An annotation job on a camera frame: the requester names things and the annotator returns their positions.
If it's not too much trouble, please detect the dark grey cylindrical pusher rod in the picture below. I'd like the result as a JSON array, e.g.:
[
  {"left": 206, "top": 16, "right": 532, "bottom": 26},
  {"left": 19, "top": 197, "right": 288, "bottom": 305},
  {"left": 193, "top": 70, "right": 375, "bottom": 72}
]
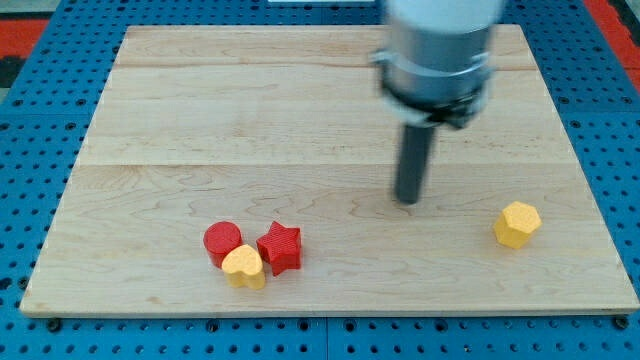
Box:
[{"left": 394, "top": 125, "right": 435, "bottom": 205}]

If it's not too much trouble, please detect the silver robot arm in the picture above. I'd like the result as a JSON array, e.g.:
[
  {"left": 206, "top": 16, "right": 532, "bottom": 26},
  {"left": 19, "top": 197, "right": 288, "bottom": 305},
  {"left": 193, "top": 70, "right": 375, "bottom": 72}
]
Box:
[{"left": 371, "top": 0, "right": 505, "bottom": 204}]

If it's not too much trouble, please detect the yellow hexagon block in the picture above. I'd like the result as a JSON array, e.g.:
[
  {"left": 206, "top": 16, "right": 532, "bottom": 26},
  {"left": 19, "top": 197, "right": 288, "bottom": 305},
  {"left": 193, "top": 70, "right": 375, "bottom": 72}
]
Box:
[{"left": 493, "top": 201, "right": 542, "bottom": 249}]

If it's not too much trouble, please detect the light wooden board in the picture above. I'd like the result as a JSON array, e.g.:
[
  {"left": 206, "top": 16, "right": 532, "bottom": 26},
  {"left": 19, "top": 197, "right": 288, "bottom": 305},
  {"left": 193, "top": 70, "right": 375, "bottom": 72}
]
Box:
[{"left": 20, "top": 25, "right": 639, "bottom": 318}]

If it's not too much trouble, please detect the red star block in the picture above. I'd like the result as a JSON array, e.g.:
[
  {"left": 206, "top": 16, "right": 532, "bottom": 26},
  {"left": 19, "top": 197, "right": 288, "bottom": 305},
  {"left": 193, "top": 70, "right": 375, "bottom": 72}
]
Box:
[{"left": 256, "top": 221, "right": 302, "bottom": 277}]

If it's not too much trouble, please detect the yellow heart block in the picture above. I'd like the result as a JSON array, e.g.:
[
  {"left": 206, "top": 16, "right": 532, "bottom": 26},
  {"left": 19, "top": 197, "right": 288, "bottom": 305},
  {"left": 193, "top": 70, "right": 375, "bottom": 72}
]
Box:
[{"left": 221, "top": 245, "right": 266, "bottom": 290}]

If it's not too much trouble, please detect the red cylinder block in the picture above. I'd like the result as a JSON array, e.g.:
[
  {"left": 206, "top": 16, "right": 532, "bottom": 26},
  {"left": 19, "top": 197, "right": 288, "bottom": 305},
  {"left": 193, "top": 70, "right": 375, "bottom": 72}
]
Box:
[{"left": 203, "top": 221, "right": 243, "bottom": 268}]

